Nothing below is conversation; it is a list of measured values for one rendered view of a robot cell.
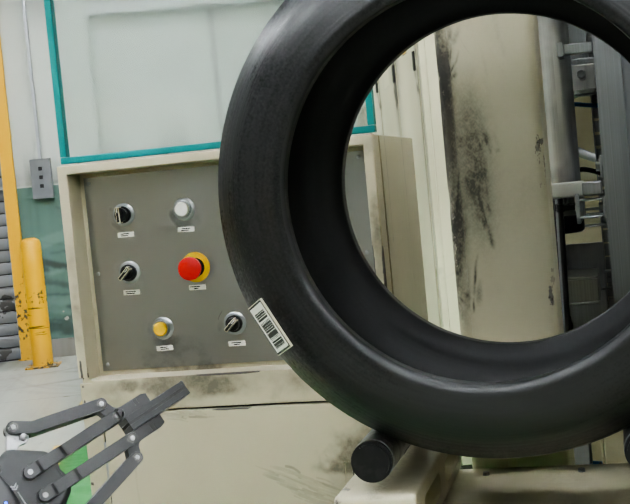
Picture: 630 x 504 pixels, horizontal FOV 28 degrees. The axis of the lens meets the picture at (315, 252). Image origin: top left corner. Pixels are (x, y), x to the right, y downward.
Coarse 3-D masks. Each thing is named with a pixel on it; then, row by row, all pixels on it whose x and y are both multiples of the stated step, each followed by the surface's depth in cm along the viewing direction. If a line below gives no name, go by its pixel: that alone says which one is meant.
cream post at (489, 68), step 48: (480, 48) 162; (528, 48) 161; (480, 96) 162; (528, 96) 161; (480, 144) 163; (528, 144) 161; (480, 192) 163; (528, 192) 162; (480, 240) 164; (528, 240) 162; (480, 288) 164; (528, 288) 163; (480, 336) 165; (528, 336) 163
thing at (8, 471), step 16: (0, 464) 116; (16, 464) 116; (0, 480) 113; (16, 480) 116; (32, 480) 116; (48, 480) 117; (0, 496) 112; (16, 496) 115; (32, 496) 116; (64, 496) 117
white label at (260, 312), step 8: (256, 304) 131; (264, 304) 130; (256, 312) 132; (264, 312) 131; (256, 320) 133; (264, 320) 132; (272, 320) 130; (264, 328) 133; (272, 328) 131; (280, 328) 130; (272, 336) 132; (280, 336) 131; (272, 344) 133; (280, 344) 132; (288, 344) 130; (280, 352) 132
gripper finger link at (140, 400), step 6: (138, 396) 123; (144, 396) 123; (132, 402) 122; (138, 402) 123; (144, 402) 123; (108, 408) 121; (114, 408) 122; (126, 408) 122; (132, 408) 122; (138, 408) 123; (96, 414) 122; (102, 414) 121; (126, 414) 122
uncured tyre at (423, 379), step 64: (320, 0) 126; (384, 0) 124; (448, 0) 150; (512, 0) 148; (576, 0) 121; (256, 64) 130; (320, 64) 126; (384, 64) 153; (256, 128) 129; (320, 128) 155; (256, 192) 129; (320, 192) 155; (256, 256) 130; (320, 256) 156; (320, 320) 128; (384, 320) 155; (320, 384) 131; (384, 384) 127; (448, 384) 125; (512, 384) 124; (576, 384) 123; (448, 448) 129; (512, 448) 127
